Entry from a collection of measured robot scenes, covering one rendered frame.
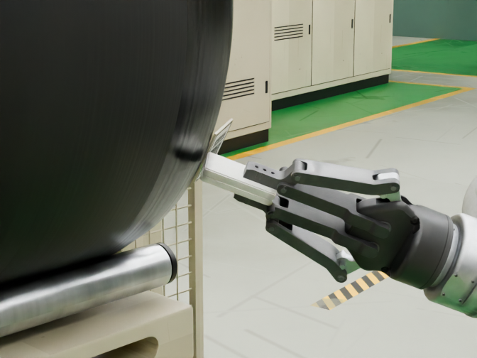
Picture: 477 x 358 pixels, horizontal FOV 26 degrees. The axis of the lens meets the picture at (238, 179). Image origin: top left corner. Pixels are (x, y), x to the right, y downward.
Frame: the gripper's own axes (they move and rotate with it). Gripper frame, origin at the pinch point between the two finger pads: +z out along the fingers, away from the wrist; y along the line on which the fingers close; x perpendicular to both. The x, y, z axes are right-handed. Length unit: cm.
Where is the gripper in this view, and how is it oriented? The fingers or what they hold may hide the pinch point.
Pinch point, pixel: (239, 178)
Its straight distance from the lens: 95.3
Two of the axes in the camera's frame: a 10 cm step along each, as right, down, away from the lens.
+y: -3.6, 7.6, 5.4
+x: 0.9, -5.4, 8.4
